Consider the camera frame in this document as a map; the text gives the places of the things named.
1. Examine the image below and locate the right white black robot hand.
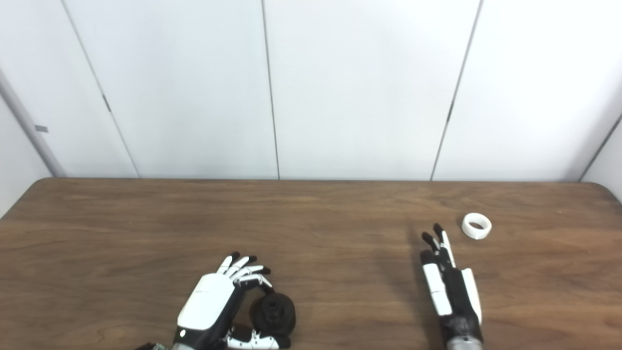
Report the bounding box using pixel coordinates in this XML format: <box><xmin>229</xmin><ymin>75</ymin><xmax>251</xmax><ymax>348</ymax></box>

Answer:
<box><xmin>420</xmin><ymin>223</ymin><xmax>484</xmax><ymax>341</ymax></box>

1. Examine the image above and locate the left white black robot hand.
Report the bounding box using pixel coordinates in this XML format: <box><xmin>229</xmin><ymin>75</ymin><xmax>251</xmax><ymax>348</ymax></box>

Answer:
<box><xmin>173</xmin><ymin>252</ymin><xmax>292</xmax><ymax>350</ymax></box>

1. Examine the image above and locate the round black part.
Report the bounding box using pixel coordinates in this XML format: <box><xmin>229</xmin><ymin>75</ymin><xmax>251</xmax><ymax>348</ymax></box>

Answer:
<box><xmin>249</xmin><ymin>292</ymin><xmax>296</xmax><ymax>337</ymax></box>

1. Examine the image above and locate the white ring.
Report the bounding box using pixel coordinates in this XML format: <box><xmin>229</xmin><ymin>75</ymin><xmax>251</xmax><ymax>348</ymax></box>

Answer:
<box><xmin>461</xmin><ymin>213</ymin><xmax>492</xmax><ymax>240</ymax></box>

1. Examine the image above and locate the grey wall corner post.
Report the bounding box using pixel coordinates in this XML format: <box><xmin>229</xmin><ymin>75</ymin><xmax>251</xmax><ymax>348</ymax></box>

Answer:
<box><xmin>0</xmin><ymin>68</ymin><xmax>67</xmax><ymax>177</ymax></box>

